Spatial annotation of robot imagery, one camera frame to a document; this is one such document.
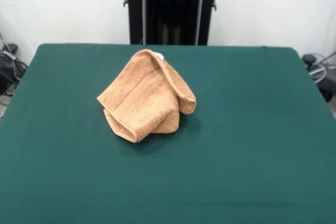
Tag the dark green table cloth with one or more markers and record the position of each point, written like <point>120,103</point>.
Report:
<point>78,182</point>

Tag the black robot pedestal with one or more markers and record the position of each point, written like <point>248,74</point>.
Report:
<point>168,11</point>

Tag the tan terry towel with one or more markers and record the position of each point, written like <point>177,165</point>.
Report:
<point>147,98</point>

